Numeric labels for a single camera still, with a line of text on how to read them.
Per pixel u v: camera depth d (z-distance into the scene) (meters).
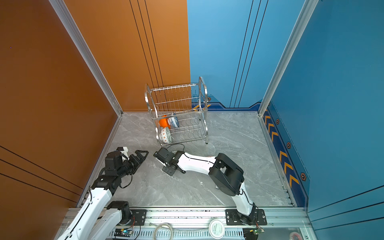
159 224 0.72
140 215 0.74
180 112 0.83
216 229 0.66
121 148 0.75
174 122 0.98
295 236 0.68
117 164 0.62
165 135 0.89
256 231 0.70
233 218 0.72
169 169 0.77
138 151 0.74
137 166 0.71
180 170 0.62
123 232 0.71
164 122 0.99
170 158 0.67
